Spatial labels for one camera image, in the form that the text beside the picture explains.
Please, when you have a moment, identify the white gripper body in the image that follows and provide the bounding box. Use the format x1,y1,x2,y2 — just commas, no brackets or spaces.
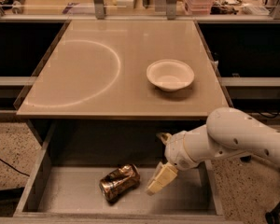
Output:
164,131,198,171

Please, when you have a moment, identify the crushed orange soda can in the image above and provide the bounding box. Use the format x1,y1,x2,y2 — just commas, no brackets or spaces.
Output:
99,164,140,203

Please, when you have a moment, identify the black office chair base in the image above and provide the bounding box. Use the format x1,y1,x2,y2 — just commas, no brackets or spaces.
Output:
239,154,280,224

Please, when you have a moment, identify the black floor cable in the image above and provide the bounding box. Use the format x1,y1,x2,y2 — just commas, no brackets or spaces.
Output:
0,143,30,177

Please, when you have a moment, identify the open grey top drawer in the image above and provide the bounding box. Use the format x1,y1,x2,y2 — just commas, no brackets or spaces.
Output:
0,120,241,224

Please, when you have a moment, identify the metal post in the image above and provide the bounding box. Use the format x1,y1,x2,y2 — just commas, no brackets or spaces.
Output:
166,0,177,20
93,0,105,20

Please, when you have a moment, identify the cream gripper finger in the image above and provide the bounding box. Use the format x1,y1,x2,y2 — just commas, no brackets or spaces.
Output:
146,162,178,195
156,133,172,146

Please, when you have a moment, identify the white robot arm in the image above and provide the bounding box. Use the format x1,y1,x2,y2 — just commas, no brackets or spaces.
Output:
146,107,280,195

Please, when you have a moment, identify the left metal post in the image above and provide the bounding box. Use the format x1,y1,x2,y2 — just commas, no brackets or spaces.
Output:
93,0,105,20

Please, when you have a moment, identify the right metal post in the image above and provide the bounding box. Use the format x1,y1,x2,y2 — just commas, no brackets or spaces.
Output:
166,0,177,20

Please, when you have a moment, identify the grey cabinet with counter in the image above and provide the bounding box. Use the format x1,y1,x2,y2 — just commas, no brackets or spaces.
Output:
12,19,236,151

